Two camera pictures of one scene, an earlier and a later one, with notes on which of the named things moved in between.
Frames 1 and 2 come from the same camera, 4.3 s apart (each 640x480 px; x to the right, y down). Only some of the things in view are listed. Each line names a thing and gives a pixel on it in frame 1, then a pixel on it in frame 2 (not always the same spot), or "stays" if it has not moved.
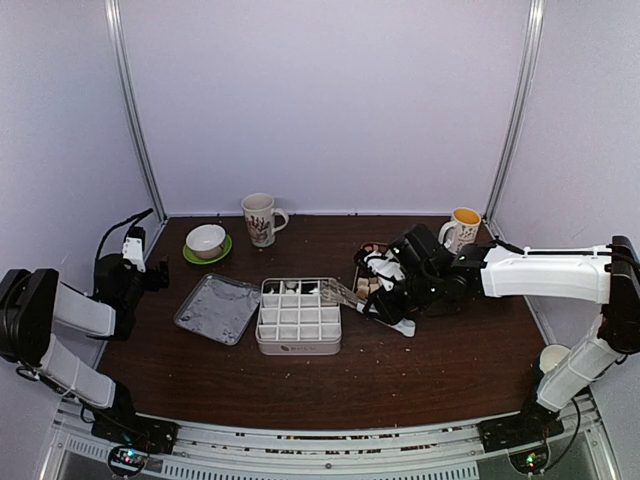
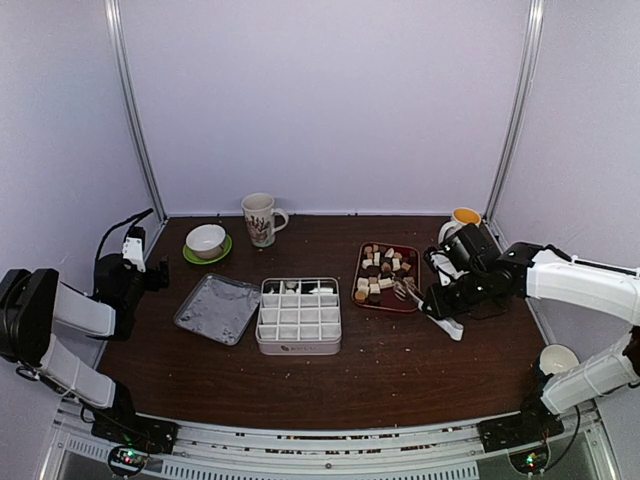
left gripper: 154,282 stays
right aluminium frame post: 521,111 stays
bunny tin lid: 219,308 stays
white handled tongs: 333,291 → 403,289
